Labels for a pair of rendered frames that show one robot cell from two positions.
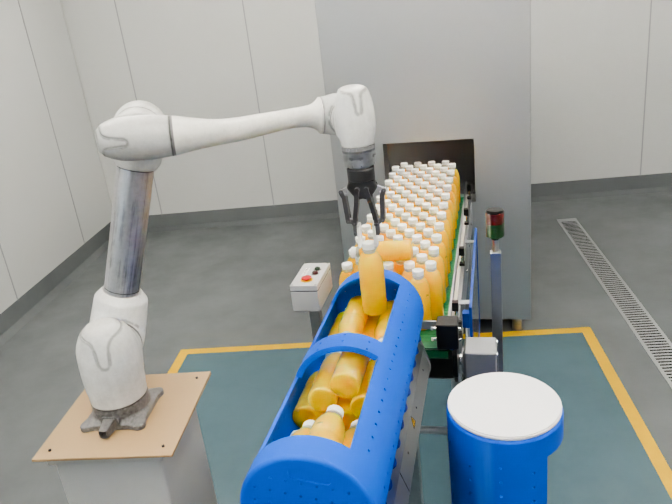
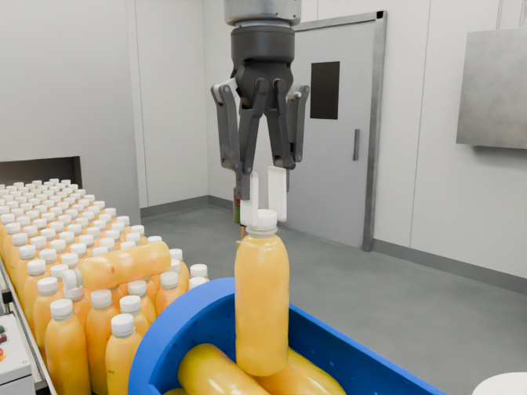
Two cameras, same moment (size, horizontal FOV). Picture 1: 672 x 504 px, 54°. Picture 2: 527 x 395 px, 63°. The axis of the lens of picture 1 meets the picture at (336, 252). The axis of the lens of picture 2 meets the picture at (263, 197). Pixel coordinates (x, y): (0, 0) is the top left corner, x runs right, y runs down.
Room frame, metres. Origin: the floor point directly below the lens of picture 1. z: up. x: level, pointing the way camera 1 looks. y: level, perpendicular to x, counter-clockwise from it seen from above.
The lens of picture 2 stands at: (1.39, 0.32, 1.51)
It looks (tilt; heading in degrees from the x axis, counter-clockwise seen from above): 13 degrees down; 308
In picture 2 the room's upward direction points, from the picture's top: straight up
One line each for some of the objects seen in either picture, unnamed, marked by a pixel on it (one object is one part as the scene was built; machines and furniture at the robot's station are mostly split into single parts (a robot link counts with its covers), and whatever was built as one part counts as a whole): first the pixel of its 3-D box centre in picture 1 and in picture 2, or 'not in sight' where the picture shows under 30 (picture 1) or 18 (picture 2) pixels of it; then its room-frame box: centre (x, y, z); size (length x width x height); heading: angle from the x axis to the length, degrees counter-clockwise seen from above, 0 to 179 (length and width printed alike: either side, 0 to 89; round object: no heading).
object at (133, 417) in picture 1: (118, 406); not in sight; (1.55, 0.65, 1.04); 0.22 x 0.18 x 0.06; 172
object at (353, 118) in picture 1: (353, 114); not in sight; (1.73, -0.09, 1.73); 0.13 x 0.11 x 0.16; 10
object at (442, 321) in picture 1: (446, 334); not in sight; (1.88, -0.33, 0.95); 0.10 x 0.07 x 0.10; 75
